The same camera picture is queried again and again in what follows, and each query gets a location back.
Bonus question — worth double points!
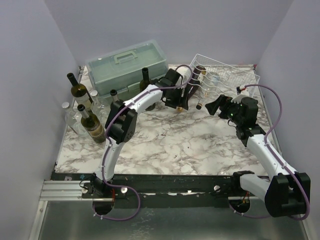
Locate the red wine bottle gold cap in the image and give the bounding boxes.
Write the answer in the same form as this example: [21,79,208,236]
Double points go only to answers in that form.
[176,65,206,112]

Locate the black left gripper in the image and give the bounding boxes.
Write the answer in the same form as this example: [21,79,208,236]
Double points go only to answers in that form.
[165,86,188,110]

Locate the dark bottle tan label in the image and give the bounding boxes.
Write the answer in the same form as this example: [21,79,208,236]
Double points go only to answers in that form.
[77,104,106,144]

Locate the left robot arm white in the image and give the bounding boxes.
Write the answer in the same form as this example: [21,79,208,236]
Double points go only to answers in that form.
[90,64,193,198]

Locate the green plastic toolbox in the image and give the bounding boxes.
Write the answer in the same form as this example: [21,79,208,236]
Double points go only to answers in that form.
[85,40,169,97]

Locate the white wire wine rack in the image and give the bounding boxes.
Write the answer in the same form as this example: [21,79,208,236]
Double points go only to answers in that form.
[189,54,260,102]

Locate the clear bottle black gold cap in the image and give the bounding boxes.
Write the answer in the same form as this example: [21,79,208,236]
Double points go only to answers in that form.
[196,71,220,110]

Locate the green bottle cream label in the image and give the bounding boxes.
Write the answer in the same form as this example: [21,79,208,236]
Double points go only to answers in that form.
[139,67,155,111]

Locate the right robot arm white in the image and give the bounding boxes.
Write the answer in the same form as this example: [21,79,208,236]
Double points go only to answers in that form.
[205,95,311,221]

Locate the green bottle silver neck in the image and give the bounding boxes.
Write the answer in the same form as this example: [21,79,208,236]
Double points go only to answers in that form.
[110,89,120,103]

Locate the green wine bottle white label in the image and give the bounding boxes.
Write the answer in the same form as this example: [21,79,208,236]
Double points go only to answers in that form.
[66,72,93,112]

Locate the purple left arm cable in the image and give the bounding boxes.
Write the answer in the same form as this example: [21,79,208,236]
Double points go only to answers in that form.
[92,64,195,222]

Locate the clear bottle white cap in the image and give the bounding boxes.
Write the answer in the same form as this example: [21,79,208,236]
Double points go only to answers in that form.
[90,90,110,120]

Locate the clear bottle silver cap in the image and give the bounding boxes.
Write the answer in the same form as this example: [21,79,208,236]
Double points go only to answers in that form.
[61,102,87,137]

